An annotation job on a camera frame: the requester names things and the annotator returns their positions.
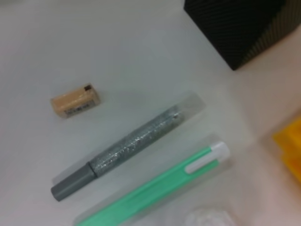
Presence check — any grey glitter pen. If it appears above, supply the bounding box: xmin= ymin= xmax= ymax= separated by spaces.
xmin=50 ymin=91 xmax=206 ymax=202

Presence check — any white paper ball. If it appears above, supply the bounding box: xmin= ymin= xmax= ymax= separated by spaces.
xmin=184 ymin=207 xmax=232 ymax=226

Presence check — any black mesh pen holder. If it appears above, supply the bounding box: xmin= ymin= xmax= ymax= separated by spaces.
xmin=183 ymin=0 xmax=301 ymax=71

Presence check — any yellow plastic bin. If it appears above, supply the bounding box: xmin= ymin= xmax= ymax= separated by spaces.
xmin=272 ymin=117 xmax=301 ymax=186

